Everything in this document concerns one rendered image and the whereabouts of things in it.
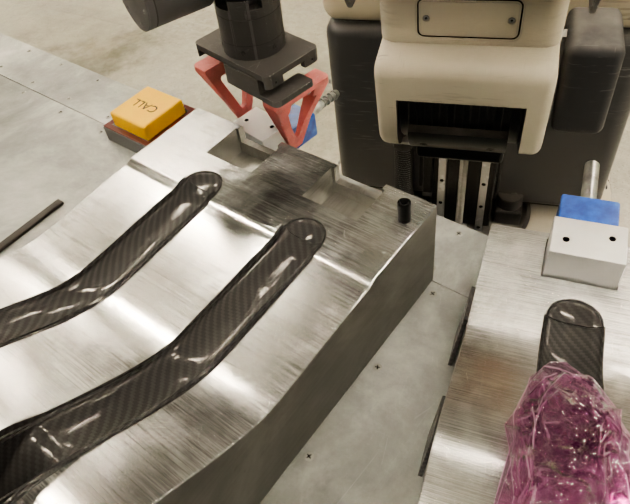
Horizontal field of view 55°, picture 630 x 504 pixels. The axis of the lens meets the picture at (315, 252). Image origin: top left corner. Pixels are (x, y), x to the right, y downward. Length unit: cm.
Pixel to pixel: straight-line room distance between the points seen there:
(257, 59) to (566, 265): 31
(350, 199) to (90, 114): 42
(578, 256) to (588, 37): 54
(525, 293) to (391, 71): 41
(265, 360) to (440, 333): 16
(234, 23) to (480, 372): 34
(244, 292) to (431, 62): 45
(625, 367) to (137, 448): 30
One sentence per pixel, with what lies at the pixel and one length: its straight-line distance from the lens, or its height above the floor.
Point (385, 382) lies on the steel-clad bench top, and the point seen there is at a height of 80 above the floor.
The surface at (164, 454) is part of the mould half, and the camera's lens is 36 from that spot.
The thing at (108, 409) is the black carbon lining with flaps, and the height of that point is 90.
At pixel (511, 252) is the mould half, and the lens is 48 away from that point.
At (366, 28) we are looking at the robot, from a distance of 112.
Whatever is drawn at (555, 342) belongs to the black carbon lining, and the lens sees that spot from 44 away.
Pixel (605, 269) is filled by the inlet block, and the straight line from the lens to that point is 46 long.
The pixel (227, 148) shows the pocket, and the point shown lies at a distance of 56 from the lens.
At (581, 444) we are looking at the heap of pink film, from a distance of 34.
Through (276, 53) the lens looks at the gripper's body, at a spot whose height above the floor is 94.
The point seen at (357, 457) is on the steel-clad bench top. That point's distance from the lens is 45.
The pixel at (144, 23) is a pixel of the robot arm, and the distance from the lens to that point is 51.
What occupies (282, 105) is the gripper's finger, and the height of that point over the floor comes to 91.
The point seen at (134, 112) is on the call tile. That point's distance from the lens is 72.
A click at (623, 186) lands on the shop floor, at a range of 187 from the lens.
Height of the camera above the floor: 121
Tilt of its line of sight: 48 degrees down
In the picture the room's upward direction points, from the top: 10 degrees counter-clockwise
